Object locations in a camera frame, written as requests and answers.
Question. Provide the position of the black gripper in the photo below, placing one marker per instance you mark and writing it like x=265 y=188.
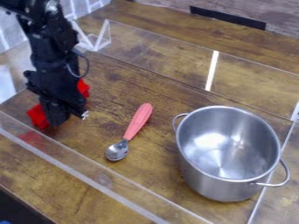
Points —
x=54 y=81

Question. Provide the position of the clear acrylic triangle bracket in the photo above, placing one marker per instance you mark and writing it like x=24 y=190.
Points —
x=94 y=42

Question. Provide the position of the spoon with pink handle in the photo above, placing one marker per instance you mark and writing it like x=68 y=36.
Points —
x=118 y=150

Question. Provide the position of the red rectangular block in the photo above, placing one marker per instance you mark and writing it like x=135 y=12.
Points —
x=36 y=114

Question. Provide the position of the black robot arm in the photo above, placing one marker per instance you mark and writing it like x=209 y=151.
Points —
x=47 y=28

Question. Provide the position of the black strip on table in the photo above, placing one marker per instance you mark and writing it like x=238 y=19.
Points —
x=229 y=18

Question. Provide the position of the clear acrylic front barrier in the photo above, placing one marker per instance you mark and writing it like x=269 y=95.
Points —
x=138 y=198

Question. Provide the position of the silver steel pot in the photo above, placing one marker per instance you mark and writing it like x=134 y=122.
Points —
x=229 y=152

